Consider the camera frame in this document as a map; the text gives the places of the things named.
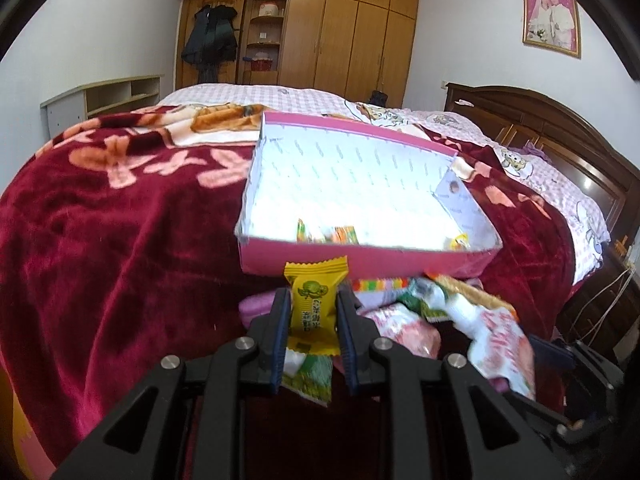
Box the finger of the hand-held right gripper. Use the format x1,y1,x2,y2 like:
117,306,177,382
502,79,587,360
527,335,576,377

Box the light green snack packet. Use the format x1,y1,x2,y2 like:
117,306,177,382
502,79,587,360
282,350,333,406

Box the rainbow striped snack packet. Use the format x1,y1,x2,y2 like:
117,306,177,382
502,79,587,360
352,276,416,293

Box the purple pink case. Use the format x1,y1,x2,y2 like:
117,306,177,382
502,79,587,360
239,292,281,328

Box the green orange candy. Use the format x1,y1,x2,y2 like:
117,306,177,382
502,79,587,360
296,219,362,246

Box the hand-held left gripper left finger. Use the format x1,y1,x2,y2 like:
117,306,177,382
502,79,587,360
50,287,293,480

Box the dark wooden headboard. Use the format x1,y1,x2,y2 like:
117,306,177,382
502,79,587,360
444,82,640,261

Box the thin cables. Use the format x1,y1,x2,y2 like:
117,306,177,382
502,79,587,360
570,265,636,346

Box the yellow snack packet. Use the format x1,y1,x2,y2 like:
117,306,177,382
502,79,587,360
283,256,349,356

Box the white pink snack packet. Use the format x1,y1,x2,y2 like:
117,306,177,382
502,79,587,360
450,300,536,401

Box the framed wall photo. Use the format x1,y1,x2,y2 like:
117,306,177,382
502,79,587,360
522,0,582,59

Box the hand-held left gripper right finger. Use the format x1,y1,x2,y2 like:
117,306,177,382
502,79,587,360
336,290,571,480

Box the red floral blanket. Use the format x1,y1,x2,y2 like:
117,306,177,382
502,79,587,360
0,102,586,480

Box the grey open shelf unit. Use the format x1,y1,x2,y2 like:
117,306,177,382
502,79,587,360
40,75,165,141

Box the pink cardboard box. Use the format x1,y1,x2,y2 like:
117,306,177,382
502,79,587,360
234,110,503,281

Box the wooden wardrobe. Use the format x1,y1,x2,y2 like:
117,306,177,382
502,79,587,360
169,0,421,108

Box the dark hanging coats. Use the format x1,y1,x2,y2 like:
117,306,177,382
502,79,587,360
181,4,239,83

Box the pink spouted drink pouch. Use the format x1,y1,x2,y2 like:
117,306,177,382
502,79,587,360
370,305,443,358

